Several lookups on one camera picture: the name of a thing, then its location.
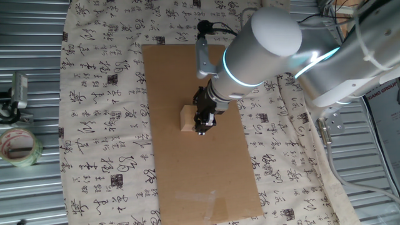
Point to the packing tape roll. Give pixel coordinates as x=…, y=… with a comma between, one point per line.
x=31, y=156

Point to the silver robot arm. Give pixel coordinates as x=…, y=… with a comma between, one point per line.
x=265, y=47

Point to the clear tape strip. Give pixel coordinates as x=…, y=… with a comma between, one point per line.
x=200, y=197

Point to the camera stand clamp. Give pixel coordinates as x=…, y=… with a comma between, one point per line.
x=12, y=117

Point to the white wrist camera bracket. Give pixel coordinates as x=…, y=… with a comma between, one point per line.
x=203, y=59

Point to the brown cardboard sheet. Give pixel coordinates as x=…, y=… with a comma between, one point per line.
x=203, y=172

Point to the small wooden block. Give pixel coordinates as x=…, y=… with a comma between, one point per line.
x=187, y=118

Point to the silver finned camera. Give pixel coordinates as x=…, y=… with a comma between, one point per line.
x=19, y=90

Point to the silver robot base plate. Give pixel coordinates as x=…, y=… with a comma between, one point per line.
x=336, y=122

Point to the calligraphy print cloth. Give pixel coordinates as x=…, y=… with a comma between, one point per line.
x=103, y=109

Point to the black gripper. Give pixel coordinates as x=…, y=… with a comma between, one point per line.
x=204, y=101

